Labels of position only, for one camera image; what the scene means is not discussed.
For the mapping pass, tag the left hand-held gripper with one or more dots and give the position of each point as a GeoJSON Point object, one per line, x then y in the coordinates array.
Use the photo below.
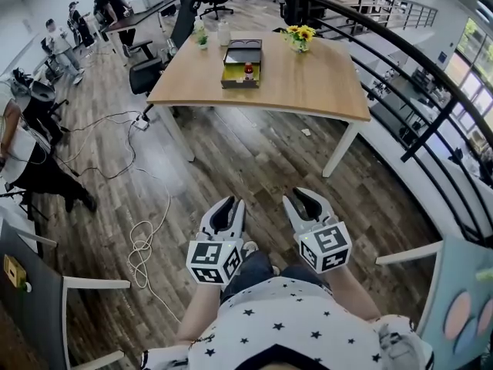
{"type": "Point", "coordinates": [210, 258]}

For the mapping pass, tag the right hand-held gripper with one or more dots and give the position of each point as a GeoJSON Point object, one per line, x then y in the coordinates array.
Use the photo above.
{"type": "Point", "coordinates": [327, 245]}

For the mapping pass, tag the small red bottle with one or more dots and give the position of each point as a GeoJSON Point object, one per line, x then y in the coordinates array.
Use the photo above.
{"type": "Point", "coordinates": [249, 72]}

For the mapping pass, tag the black and yellow tray box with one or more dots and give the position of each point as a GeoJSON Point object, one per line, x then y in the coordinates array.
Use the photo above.
{"type": "Point", "coordinates": [242, 54]}

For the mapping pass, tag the person's right forearm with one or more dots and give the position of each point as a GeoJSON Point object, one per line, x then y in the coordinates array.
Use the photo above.
{"type": "Point", "coordinates": [352, 295]}

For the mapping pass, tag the person's left forearm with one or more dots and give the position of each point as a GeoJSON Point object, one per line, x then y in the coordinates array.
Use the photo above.
{"type": "Point", "coordinates": [198, 314]}

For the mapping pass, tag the person's white shoe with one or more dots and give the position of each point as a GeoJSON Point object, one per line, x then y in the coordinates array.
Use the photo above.
{"type": "Point", "coordinates": [250, 246]}

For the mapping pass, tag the person's dark jeans legs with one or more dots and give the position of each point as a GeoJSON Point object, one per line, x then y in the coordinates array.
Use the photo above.
{"type": "Point", "coordinates": [258, 274]}

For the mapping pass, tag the white table leg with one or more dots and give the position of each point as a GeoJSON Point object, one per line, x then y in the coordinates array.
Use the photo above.
{"type": "Point", "coordinates": [343, 149]}
{"type": "Point", "coordinates": [179, 135]}

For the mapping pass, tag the paper scrap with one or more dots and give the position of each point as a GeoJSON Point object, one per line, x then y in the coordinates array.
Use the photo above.
{"type": "Point", "coordinates": [306, 132]}

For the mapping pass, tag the white star-print shirt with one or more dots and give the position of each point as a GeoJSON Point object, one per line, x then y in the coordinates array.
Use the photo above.
{"type": "Point", "coordinates": [292, 326]}

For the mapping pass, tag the white power strip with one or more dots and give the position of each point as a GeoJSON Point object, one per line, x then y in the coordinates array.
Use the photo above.
{"type": "Point", "coordinates": [141, 123]}

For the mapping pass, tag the sunflower bouquet in vase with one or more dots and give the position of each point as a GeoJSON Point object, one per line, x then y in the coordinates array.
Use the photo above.
{"type": "Point", "coordinates": [300, 37]}

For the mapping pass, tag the clear tumbler bottle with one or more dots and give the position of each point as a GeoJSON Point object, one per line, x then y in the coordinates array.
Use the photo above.
{"type": "Point", "coordinates": [172, 48]}

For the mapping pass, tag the small green potted plant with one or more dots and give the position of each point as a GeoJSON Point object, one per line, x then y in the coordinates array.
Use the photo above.
{"type": "Point", "coordinates": [202, 41]}

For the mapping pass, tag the blue panel with pink ovals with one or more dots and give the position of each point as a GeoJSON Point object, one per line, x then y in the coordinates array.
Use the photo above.
{"type": "Point", "coordinates": [462, 307]}

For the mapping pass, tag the white jug with lid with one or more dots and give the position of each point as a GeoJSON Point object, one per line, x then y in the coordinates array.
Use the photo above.
{"type": "Point", "coordinates": [224, 33]}

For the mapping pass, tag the wooden table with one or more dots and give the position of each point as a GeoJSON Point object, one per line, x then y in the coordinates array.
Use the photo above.
{"type": "Point", "coordinates": [416, 56]}

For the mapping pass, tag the clear plastic drink bottle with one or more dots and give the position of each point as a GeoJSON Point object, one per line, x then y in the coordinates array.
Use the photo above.
{"type": "Point", "coordinates": [198, 25]}

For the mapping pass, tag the white-framed dark chair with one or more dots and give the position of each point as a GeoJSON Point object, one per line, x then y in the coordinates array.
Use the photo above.
{"type": "Point", "coordinates": [34, 314]}

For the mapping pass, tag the dark long desk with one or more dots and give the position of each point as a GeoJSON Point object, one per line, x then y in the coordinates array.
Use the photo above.
{"type": "Point", "coordinates": [146, 14]}

